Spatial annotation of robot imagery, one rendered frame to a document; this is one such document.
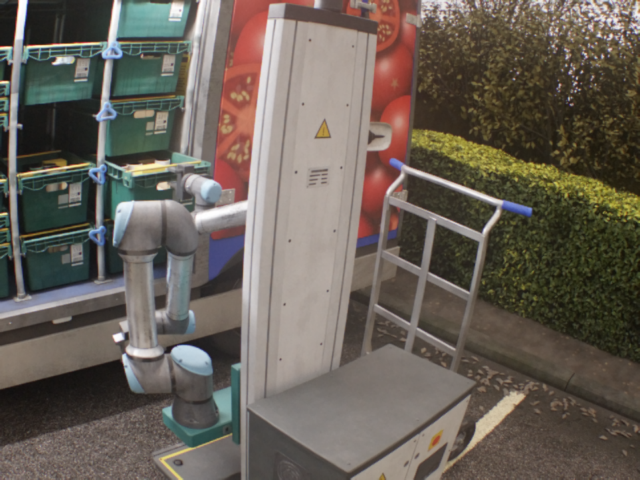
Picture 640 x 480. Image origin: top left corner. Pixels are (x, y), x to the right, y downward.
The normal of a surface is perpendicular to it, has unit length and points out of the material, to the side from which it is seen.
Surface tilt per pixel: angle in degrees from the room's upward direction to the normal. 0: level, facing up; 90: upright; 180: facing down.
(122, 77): 98
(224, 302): 90
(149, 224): 75
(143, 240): 81
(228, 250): 90
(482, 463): 0
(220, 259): 90
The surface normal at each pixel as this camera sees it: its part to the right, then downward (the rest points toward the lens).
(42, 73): 0.69, 0.36
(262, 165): -0.70, 0.16
